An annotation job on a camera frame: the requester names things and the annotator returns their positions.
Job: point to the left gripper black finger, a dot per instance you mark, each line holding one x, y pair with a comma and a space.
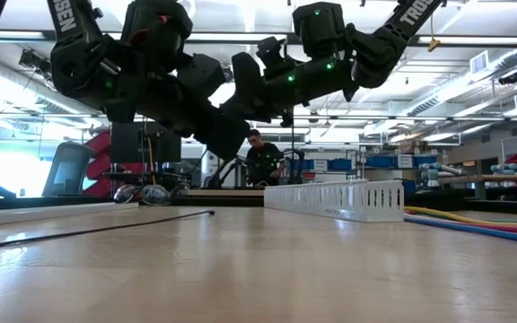
227, 137

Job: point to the white raceway cover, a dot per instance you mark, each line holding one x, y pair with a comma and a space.
38, 214

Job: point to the black background robot arm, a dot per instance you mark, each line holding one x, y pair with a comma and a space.
296, 168
222, 175

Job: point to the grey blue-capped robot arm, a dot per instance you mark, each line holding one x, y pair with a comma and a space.
431, 172
510, 169

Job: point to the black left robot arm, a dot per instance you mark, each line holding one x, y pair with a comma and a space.
79, 67

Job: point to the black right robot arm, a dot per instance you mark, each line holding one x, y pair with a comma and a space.
384, 54

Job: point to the person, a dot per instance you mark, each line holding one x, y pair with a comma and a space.
263, 161

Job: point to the black background monitor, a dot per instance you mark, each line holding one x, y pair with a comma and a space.
126, 143

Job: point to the blue storage bin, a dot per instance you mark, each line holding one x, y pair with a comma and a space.
340, 164
425, 160
380, 161

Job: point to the red machine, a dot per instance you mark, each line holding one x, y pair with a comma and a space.
99, 150

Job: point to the clear safety glasses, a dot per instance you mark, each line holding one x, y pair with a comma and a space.
155, 195

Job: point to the white-grey office chair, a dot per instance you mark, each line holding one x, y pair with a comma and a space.
67, 170

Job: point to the yellow hanging hook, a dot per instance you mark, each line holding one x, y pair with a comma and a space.
434, 44

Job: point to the black overhead camera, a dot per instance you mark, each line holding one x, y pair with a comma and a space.
228, 74

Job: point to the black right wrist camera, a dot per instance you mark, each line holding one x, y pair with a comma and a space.
276, 56

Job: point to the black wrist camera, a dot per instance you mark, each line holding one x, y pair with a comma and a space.
276, 56
202, 74

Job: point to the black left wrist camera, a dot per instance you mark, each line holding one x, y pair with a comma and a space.
202, 74

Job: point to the silver ventilation duct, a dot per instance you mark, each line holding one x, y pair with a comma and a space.
501, 63

